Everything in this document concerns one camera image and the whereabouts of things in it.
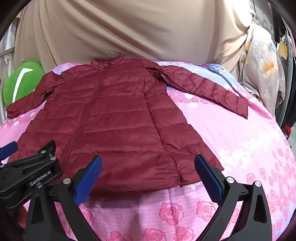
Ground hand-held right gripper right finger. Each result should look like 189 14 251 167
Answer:
194 154 273 241

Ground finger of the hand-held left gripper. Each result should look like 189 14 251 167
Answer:
22 140 57 163
0 141 18 161

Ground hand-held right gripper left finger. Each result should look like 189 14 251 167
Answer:
25 156 103 241

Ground dark red puffer jacket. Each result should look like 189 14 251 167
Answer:
6 54 249 194

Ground pink floral bedsheet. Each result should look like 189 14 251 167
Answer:
0 61 296 241

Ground green plush pillow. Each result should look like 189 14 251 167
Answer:
2 61 46 106

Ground white satin curtain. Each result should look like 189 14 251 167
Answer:
0 22 20 80

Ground cream floral blanket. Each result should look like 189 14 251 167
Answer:
238 23 287 110

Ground dark hanging clutter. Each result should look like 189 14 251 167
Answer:
272 9 296 139

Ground beige draped cloth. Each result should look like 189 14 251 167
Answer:
14 0 255 71

